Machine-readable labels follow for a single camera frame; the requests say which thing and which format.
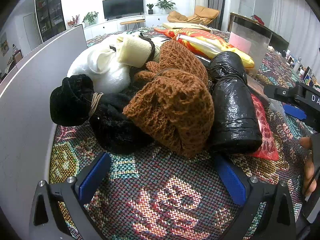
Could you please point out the dark wooden desk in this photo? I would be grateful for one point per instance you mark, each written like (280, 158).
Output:
(279, 44)

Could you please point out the red lace pouch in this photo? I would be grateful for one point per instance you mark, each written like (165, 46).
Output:
(268, 149)

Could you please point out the small potted plant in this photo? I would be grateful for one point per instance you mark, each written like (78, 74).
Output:
(150, 8)

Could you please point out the cream cloth pouch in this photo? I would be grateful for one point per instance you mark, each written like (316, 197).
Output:
(137, 51)

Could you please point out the person's right hand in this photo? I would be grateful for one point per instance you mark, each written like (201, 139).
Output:
(308, 162)

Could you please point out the clear jar black lid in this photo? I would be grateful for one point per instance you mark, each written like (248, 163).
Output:
(250, 42)

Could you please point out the black fuzzy hat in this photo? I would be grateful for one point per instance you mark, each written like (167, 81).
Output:
(75, 102)

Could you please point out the yellow flat box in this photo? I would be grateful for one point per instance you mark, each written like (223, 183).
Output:
(170, 25)

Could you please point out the dark glass bookcase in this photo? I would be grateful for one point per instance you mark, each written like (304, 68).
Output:
(50, 19)

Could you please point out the white storage box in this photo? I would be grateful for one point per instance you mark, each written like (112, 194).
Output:
(27, 131)

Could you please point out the black television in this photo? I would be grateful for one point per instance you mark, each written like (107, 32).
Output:
(117, 8)

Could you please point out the orange fish plush toy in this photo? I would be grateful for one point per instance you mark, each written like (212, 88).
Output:
(204, 43)

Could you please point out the brown knitted cloth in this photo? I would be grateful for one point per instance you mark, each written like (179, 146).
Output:
(174, 106)

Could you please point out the wall picture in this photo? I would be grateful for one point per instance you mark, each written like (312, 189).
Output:
(4, 44)

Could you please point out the white tv cabinet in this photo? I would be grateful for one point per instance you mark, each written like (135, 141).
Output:
(113, 26)

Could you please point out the white sheer curtain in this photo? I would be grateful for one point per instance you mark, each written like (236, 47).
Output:
(295, 21)

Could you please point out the black plastic bag roll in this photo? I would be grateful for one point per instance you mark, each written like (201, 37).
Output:
(235, 129)

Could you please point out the potted plant of tv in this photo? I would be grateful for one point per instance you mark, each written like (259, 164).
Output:
(165, 6)
(90, 18)

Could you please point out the potted plant left of tv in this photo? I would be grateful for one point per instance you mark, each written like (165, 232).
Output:
(90, 18)

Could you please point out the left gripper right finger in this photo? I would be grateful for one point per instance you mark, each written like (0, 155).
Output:
(278, 218)

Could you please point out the orange lounge chair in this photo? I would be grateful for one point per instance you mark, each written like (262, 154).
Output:
(202, 15)

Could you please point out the patterned woven table cloth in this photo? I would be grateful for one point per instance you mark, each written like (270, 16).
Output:
(155, 194)

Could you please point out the potted plant right of tv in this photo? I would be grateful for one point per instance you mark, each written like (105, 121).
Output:
(165, 6)

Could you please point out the clear bag brown contents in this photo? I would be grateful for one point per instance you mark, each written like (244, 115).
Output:
(258, 90)

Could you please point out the white fluffy plush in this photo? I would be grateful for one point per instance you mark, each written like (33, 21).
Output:
(100, 63)

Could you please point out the small wooden bench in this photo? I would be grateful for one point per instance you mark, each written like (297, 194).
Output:
(136, 23)

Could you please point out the red flowers in vase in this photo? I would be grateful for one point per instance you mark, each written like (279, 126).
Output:
(73, 22)

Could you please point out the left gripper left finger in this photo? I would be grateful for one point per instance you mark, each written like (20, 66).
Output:
(46, 219)

